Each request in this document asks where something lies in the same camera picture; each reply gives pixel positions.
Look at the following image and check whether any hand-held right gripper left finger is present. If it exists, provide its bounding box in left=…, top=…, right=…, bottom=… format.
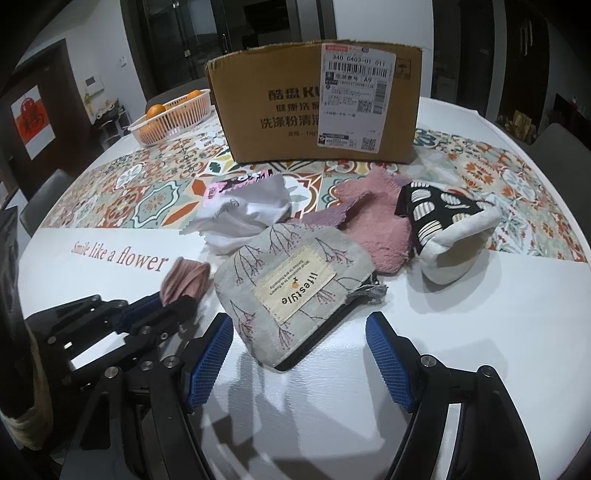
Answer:
left=78, top=314, right=234, bottom=480

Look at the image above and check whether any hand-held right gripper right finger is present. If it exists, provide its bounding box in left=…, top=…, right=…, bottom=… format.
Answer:
left=366, top=311, right=539, bottom=480

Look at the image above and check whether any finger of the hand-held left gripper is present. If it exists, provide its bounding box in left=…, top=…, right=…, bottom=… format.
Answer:
left=25, top=295, right=162, bottom=337
left=44, top=294, right=200, bottom=370

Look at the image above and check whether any pink fabric hair band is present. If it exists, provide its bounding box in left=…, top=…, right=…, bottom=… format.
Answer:
left=159, top=257, right=212, bottom=306

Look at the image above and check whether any grey floral fabric pouch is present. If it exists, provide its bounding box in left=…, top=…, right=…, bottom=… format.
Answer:
left=213, top=223, right=389, bottom=373

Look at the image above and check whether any white cloth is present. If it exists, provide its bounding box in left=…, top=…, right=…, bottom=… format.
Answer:
left=182, top=174, right=296, bottom=257

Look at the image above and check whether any tile pattern tablecloth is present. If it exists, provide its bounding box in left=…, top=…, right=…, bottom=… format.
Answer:
left=39, top=110, right=583, bottom=274

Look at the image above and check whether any pink printed packet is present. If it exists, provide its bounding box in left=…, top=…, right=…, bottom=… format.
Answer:
left=203, top=171, right=276, bottom=202

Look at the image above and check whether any pink fluffy towel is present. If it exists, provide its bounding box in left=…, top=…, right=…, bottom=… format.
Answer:
left=332, top=166, right=415, bottom=274

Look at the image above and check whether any black white patterned fabric pouch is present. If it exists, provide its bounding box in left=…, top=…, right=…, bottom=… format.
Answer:
left=396, top=180, right=502, bottom=283

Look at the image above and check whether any purple cloth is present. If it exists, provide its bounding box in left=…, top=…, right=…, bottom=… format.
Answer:
left=285, top=207, right=352, bottom=230

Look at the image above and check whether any red door poster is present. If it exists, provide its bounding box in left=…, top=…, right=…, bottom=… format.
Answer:
left=11, top=83, right=57, bottom=160

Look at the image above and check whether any white plastic basket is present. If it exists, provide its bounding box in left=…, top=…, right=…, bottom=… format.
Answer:
left=127, top=89, right=213, bottom=147

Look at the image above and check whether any shoe rack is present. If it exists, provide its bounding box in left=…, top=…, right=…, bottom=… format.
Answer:
left=91, top=100, right=129, bottom=140

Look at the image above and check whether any cardboard box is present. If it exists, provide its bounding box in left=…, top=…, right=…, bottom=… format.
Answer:
left=204, top=41, right=424, bottom=165

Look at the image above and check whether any dark glass door cabinet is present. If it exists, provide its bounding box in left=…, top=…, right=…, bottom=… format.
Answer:
left=121, top=0, right=338, bottom=95

